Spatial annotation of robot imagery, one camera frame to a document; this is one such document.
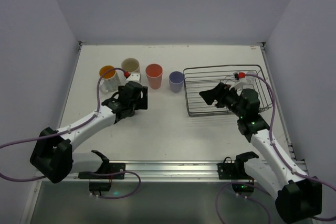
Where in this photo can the right controller box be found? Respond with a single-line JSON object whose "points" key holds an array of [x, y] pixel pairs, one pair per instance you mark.
{"points": [[244, 190]]}

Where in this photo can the aluminium mounting rail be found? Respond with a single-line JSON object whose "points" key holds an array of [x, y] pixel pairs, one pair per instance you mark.
{"points": [[150, 171]]}

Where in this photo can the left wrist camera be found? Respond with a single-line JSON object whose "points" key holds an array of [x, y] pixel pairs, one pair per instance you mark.
{"points": [[135, 77]]}

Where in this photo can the lavender plastic cup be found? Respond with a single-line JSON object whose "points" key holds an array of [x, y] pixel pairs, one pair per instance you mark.
{"points": [[176, 81]]}

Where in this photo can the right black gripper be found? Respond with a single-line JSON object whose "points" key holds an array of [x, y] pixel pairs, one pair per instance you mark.
{"points": [[219, 96]]}

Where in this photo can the wire dish rack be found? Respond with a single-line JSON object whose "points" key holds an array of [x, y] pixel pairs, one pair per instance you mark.
{"points": [[205, 87]]}

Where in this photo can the clear glass cup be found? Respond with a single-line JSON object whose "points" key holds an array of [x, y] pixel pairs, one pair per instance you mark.
{"points": [[251, 74]]}

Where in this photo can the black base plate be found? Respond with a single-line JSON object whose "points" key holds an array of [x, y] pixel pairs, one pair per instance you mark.
{"points": [[231, 169], [105, 169]]}

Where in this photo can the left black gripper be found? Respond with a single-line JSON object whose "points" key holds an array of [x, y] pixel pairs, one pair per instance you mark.
{"points": [[142, 98]]}

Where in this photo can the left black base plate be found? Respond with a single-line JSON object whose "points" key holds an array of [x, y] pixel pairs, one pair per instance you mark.
{"points": [[105, 169]]}

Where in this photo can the controller box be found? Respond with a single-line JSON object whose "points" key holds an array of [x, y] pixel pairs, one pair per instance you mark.
{"points": [[244, 190], [99, 187]]}

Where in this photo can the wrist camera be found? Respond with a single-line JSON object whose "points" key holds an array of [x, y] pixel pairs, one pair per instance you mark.
{"points": [[135, 77], [241, 79]]}

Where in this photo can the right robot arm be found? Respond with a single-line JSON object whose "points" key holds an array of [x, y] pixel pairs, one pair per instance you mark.
{"points": [[296, 197]]}

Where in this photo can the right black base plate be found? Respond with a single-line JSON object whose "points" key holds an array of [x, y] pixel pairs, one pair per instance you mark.
{"points": [[231, 169]]}

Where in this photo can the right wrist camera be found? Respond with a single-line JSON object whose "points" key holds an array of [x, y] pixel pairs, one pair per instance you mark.
{"points": [[241, 79]]}

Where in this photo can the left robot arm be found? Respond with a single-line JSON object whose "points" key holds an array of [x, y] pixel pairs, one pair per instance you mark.
{"points": [[53, 153]]}

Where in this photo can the left controller box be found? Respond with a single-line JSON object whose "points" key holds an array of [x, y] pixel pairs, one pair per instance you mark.
{"points": [[99, 187]]}

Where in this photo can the white floral mug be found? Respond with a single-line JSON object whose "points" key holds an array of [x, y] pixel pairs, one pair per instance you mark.
{"points": [[110, 79]]}

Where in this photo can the pink plastic cup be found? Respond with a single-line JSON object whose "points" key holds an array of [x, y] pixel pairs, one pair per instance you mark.
{"points": [[154, 74]]}

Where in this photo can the beige patterned mug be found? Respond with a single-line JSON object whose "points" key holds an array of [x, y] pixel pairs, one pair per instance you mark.
{"points": [[131, 65]]}

